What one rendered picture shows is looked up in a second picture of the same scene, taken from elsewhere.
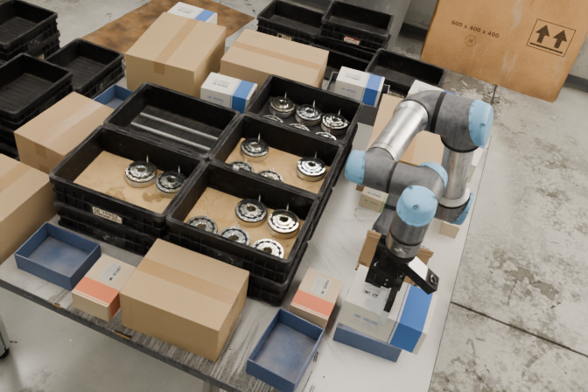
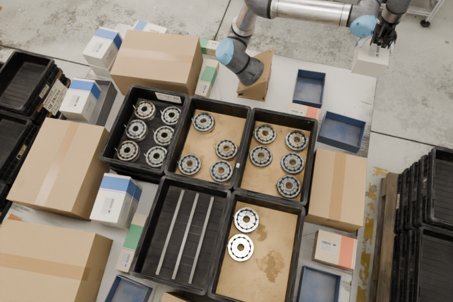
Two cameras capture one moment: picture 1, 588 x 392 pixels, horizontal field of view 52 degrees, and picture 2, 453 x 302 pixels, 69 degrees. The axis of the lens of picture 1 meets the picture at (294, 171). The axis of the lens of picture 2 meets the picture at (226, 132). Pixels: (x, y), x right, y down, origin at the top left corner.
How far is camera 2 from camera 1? 158 cm
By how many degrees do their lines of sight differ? 50
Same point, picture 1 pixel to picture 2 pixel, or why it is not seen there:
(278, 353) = (339, 137)
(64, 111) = not seen: outside the picture
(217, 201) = (252, 183)
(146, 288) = (352, 209)
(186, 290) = (345, 183)
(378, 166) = (375, 8)
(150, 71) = (85, 284)
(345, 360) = (330, 104)
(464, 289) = not seen: hidden behind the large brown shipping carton
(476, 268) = not seen: hidden behind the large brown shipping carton
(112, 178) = (249, 272)
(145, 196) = (261, 238)
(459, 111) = not seen: outside the picture
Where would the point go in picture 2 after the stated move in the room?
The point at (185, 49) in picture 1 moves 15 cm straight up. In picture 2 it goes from (54, 252) to (32, 247)
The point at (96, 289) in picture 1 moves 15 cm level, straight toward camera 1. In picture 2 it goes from (346, 251) to (376, 236)
